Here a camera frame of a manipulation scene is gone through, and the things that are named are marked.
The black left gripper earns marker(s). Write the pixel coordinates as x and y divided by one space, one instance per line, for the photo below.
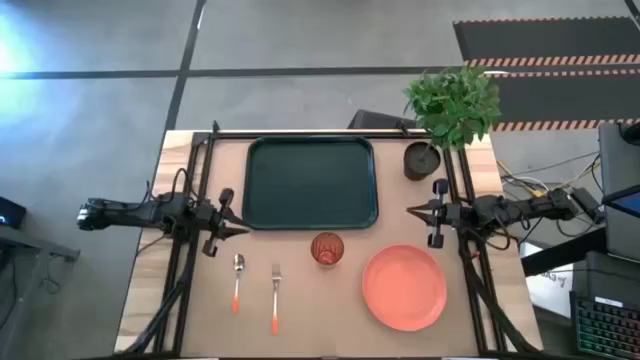
207 217

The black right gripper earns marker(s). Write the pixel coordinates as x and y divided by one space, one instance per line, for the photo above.
450 216

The orange round plate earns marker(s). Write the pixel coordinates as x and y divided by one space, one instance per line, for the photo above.
404 287

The dark green plastic tray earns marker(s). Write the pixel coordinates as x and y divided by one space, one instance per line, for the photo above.
310 182

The red translucent cup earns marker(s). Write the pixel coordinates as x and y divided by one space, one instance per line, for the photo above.
327 248

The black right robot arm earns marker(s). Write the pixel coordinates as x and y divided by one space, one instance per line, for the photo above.
520 210

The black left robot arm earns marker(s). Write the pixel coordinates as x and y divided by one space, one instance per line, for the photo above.
130 212

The dark round plant pot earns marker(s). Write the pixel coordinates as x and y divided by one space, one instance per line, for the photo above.
420 162

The black chair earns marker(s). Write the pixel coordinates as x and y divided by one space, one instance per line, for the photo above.
375 120

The green leafy plant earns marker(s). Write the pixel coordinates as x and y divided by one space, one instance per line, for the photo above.
452 107

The brown table mat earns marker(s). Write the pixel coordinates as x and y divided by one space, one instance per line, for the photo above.
310 310

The black desk beam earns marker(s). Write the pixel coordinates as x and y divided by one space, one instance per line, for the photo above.
560 252

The white printed sheet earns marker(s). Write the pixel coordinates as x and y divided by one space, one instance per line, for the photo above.
550 290

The black power adapter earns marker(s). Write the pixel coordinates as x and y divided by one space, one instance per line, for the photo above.
591 207

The black floor mat striped edge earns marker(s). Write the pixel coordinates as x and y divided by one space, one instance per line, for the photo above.
565 97
545 40

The grey computer monitor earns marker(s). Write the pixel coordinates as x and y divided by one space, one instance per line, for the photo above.
620 165

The grey side desk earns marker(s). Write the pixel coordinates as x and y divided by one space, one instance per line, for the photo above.
30 245

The backlit black keyboard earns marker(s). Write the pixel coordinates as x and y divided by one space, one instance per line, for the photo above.
607 327

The black box with light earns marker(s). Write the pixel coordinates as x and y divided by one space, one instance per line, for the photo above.
10 212

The black metal table frame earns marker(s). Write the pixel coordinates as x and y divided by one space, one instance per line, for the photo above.
320 135

